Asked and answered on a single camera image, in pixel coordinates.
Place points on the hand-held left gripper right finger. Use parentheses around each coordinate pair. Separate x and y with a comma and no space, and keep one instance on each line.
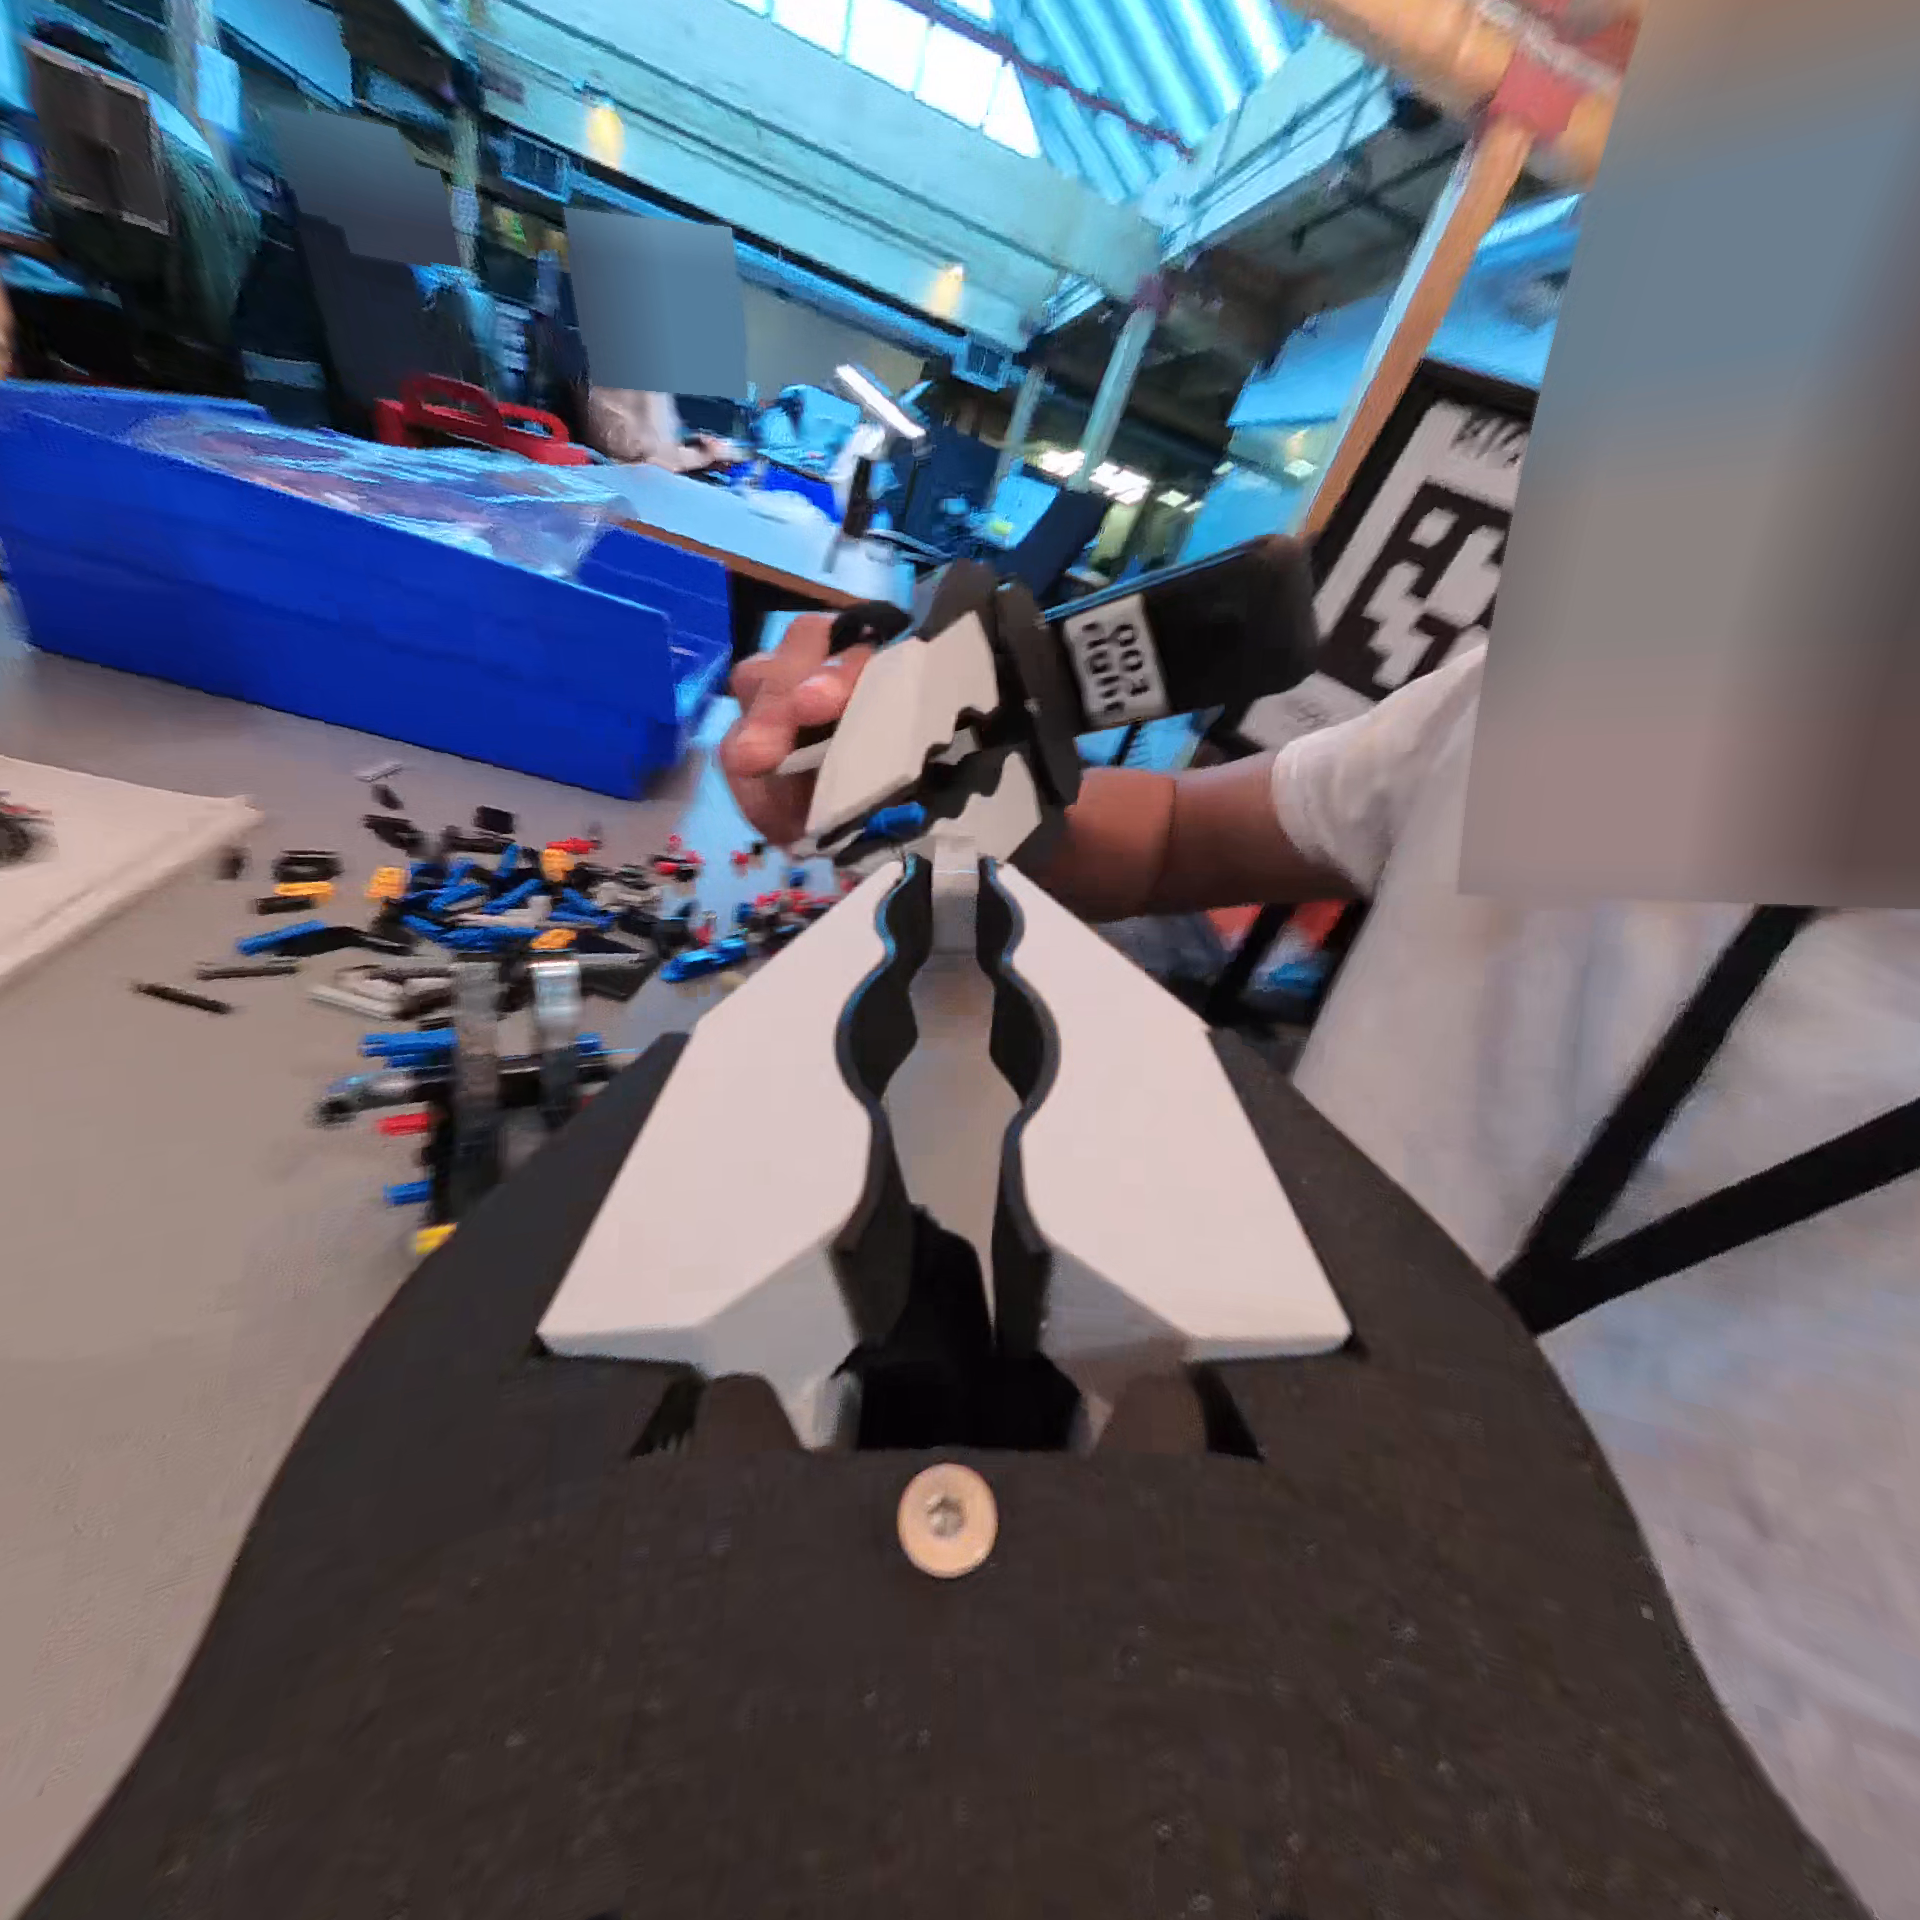
(1184,1200)

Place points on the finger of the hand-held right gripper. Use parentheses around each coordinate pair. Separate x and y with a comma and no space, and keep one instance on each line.
(974,758)
(1020,820)

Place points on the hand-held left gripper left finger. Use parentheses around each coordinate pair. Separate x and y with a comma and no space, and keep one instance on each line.
(704,1200)

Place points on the grey lego beam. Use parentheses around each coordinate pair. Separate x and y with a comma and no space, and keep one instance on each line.
(953,901)

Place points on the partly built lego model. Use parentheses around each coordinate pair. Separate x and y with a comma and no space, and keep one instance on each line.
(480,1050)

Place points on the pile of small lego pieces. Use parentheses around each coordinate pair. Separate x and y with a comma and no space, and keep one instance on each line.
(494,891)

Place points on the lego instruction booklet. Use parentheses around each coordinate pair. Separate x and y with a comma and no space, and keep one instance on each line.
(89,855)

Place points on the person's right hand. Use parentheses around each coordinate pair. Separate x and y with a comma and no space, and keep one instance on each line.
(773,720)

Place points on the black white marker board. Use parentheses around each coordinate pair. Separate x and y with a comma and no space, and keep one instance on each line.
(1441,601)

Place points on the white desk with wooden edge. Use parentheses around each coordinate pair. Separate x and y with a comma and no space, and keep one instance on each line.
(721,518)

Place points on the desk lamp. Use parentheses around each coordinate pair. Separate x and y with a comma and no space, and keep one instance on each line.
(877,397)

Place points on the red plastic crate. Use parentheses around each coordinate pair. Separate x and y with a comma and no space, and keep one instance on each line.
(464,413)

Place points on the clear plastic bag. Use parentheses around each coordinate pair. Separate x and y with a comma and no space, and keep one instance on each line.
(389,481)

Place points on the blue storage bin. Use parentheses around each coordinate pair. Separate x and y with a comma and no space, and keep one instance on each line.
(300,644)

